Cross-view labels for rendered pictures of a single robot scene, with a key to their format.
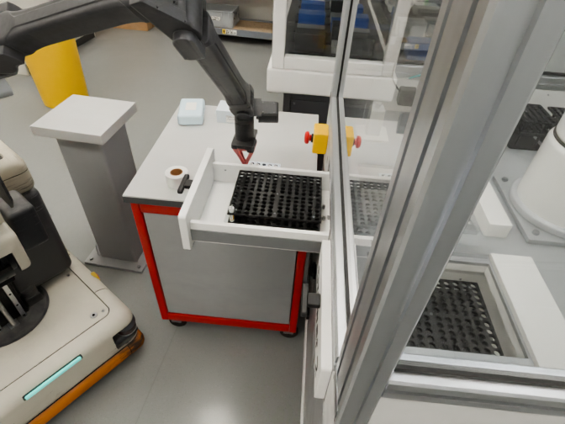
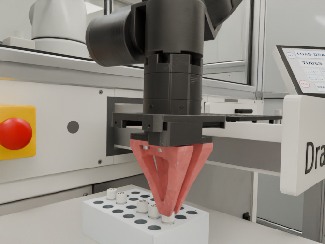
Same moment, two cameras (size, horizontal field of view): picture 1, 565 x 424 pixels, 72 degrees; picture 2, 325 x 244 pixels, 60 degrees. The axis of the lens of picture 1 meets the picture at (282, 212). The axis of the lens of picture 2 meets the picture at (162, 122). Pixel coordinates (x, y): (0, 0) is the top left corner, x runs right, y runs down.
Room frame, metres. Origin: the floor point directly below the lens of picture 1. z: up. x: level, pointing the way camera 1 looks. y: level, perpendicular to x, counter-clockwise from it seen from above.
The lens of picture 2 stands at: (1.23, 0.30, 0.91)
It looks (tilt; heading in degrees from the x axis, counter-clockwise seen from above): 3 degrees down; 221
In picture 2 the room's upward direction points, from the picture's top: 1 degrees clockwise
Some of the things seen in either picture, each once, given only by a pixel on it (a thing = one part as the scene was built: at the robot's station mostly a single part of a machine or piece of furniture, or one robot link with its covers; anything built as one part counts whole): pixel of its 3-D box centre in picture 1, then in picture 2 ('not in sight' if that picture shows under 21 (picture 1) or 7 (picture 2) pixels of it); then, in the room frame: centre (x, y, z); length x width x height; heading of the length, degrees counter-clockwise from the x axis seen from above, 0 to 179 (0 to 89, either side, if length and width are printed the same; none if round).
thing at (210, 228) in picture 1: (280, 205); (204, 132); (0.76, 0.01, 0.86); 0.40 x 0.26 x 0.06; 88
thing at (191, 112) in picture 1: (192, 111); not in sight; (1.39, 0.38, 0.78); 0.15 x 0.10 x 0.04; 8
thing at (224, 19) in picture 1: (219, 15); not in sight; (4.79, 0.87, 0.22); 0.40 x 0.30 x 0.17; 83
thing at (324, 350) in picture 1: (323, 311); (233, 121); (0.44, -0.09, 0.87); 0.29 x 0.02 x 0.11; 178
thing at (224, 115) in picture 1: (234, 112); not in sight; (1.39, 0.21, 0.79); 0.13 x 0.09 x 0.05; 87
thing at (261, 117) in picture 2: (237, 191); (259, 117); (0.76, 0.12, 0.90); 0.18 x 0.02 x 0.01; 178
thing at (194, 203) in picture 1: (199, 194); (324, 137); (0.77, 0.22, 0.87); 0.29 x 0.02 x 0.11; 178
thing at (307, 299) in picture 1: (310, 299); (242, 111); (0.44, -0.06, 0.91); 0.07 x 0.04 x 0.01; 178
